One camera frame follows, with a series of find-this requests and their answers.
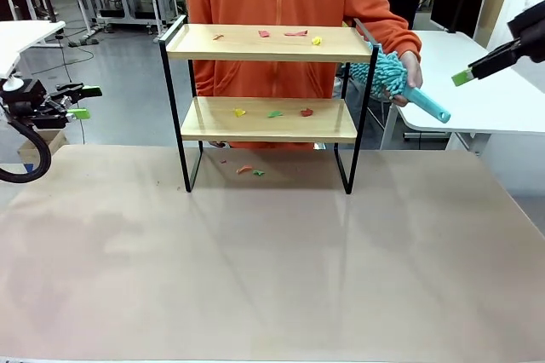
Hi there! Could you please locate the brown cardboard box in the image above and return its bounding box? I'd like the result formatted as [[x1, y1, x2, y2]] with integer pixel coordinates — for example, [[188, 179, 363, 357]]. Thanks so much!
[[16, 128, 70, 169]]

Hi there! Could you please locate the person's left hand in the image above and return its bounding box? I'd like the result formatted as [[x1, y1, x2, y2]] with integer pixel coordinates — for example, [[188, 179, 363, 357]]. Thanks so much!
[[389, 50, 424, 108]]

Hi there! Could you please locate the small white table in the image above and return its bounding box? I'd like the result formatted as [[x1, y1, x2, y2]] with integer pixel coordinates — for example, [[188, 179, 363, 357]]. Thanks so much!
[[0, 20, 67, 79]]

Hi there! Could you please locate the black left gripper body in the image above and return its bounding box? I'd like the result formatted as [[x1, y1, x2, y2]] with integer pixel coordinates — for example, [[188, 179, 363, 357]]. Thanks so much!
[[1, 78, 69, 130]]

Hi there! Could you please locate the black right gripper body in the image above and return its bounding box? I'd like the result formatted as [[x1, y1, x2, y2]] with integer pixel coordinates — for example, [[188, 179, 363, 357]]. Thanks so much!
[[506, 7, 545, 64]]

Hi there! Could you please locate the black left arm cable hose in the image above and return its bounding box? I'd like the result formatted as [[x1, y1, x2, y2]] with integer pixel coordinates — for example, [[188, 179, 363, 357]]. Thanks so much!
[[0, 118, 54, 184]]

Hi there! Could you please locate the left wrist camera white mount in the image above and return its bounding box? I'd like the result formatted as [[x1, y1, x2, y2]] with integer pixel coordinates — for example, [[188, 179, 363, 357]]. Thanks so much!
[[0, 74, 25, 93]]

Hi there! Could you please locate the two-tier wooden shelf black frame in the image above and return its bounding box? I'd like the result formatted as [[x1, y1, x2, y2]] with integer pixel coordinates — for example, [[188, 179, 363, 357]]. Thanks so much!
[[158, 14, 380, 196]]

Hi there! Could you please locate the person's left forearm orange sleeve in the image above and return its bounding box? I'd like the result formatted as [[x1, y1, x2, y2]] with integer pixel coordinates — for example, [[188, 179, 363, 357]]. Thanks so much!
[[374, 7, 423, 57]]

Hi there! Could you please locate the teal microfiber duster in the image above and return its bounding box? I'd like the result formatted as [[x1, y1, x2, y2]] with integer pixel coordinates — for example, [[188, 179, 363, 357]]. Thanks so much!
[[340, 50, 451, 125]]

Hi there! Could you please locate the black monitor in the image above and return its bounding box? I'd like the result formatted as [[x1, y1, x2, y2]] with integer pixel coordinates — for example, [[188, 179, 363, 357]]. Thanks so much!
[[429, 0, 488, 39]]

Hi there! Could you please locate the large white table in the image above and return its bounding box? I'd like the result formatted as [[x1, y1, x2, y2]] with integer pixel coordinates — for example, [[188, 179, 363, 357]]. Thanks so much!
[[365, 29, 545, 151]]

